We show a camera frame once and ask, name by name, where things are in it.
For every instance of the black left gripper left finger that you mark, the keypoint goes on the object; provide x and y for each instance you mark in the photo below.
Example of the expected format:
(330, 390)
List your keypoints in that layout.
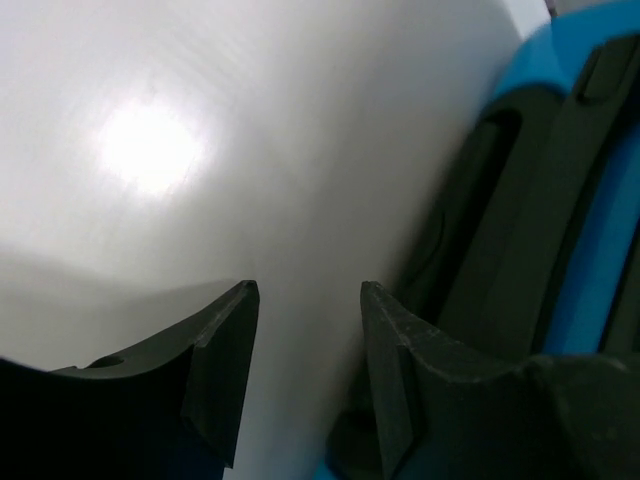
(168, 407)

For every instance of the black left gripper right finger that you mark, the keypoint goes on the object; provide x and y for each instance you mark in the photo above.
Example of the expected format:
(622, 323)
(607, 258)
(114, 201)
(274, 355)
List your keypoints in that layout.
(446, 411)

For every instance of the blue kids suitcase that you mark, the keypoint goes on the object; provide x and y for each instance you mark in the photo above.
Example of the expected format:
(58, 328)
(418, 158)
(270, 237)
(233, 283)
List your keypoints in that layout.
(532, 244)

